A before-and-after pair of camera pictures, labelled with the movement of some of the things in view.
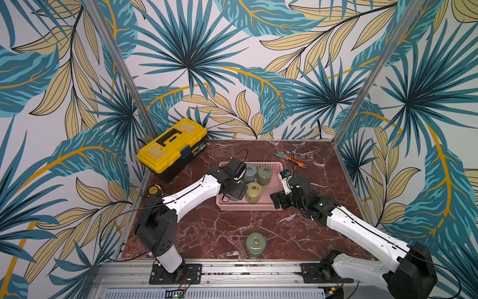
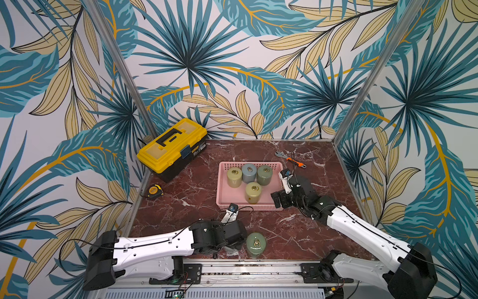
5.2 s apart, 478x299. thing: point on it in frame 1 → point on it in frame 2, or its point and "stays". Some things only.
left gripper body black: [234, 182] → [237, 245]
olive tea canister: [253, 192] stays
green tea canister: [256, 244] stays
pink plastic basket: [265, 204] stays
